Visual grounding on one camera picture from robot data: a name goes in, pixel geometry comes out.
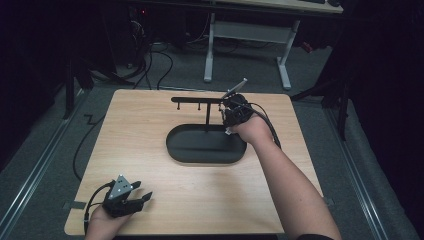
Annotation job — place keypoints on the black computer tower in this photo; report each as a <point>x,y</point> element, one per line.
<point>138,30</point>

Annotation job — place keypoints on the person's left hand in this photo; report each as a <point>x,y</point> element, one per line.
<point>101,225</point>

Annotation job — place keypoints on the grey tape patch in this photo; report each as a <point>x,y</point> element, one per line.
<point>75,205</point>

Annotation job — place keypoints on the white desk with metal legs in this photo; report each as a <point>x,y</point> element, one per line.
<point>250,31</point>

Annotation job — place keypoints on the person's right hand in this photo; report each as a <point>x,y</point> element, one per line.
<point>255,130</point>

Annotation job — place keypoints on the black hook stand with tray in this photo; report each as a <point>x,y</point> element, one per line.
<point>200,145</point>

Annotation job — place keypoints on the metal floor rail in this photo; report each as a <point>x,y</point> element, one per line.
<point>358,173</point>
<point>36,166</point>

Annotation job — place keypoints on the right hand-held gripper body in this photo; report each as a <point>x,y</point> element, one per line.
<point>238,111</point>

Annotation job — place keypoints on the black metal stand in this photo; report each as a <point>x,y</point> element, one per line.
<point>70,86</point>
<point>340,106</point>

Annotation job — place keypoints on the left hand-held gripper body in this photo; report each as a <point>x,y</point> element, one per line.
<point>120,205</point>

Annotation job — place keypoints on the small red object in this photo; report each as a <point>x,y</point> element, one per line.
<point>307,47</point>

